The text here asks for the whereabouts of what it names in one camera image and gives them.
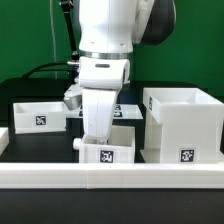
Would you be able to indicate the white fence wall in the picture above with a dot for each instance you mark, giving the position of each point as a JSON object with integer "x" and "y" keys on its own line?
{"x": 4, "y": 139}
{"x": 101, "y": 176}

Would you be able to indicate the white left fence wall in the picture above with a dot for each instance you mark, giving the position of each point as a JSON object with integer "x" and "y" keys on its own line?
{"x": 4, "y": 139}

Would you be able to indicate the white drawer cabinet frame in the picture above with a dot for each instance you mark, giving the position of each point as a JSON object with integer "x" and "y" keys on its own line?
{"x": 183, "y": 126}

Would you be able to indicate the white rear drawer box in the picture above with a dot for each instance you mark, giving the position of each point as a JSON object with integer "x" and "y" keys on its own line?
{"x": 39, "y": 117}

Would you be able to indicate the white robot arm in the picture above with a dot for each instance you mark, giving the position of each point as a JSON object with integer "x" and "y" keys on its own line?
{"x": 109, "y": 30}

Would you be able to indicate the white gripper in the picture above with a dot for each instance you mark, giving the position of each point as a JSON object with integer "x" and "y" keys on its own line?
{"x": 101, "y": 81}

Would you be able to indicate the white marker base plate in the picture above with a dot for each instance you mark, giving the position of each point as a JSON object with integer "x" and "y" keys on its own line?
{"x": 122, "y": 111}

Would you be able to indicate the white drawer box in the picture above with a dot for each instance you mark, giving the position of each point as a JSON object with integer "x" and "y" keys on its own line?
{"x": 39, "y": 117}
{"x": 120, "y": 147}

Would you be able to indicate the white front drawer box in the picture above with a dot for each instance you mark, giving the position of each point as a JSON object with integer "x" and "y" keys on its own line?
{"x": 120, "y": 147}

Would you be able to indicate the white front fence wall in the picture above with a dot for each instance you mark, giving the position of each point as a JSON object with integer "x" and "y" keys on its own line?
{"x": 101, "y": 176}

